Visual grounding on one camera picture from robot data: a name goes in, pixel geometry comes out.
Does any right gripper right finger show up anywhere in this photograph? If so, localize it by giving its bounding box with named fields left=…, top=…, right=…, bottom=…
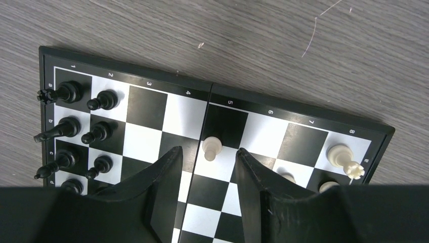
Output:
left=236, top=149, right=428, bottom=242

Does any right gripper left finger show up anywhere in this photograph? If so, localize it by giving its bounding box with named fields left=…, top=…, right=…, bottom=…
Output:
left=1, top=146, right=183, bottom=242

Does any white knight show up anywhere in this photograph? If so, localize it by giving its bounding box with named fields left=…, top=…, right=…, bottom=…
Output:
left=319, top=181, right=339, bottom=193

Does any white rook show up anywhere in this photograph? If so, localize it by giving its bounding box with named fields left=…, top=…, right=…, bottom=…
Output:
left=327, top=145, right=365, bottom=180

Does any white pawn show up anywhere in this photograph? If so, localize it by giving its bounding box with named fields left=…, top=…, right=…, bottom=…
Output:
left=281, top=173, right=296, bottom=184
left=202, top=136, right=223, bottom=161

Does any black pawn row c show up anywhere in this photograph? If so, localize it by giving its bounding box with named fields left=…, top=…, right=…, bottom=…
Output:
left=85, top=155, right=113, bottom=179

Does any black queen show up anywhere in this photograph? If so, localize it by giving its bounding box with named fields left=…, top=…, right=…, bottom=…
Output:
left=60, top=178, right=83, bottom=195

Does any black pawn row b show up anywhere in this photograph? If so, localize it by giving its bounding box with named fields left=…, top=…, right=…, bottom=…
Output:
left=81, top=121, right=112, bottom=144

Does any black bishop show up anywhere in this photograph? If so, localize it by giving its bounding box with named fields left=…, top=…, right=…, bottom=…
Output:
left=33, top=149, right=80, bottom=179

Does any black and white chessboard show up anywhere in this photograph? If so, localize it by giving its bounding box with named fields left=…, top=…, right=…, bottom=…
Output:
left=36, top=46, right=395, bottom=242

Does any black knight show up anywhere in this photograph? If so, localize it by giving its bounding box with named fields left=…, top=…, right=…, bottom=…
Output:
left=33, top=116, right=81, bottom=143

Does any black pawn row a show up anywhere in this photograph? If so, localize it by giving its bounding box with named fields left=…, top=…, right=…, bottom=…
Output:
left=87, top=90, right=118, bottom=110

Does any black rook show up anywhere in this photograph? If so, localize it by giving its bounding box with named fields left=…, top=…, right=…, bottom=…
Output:
left=36, top=80, right=83, bottom=105

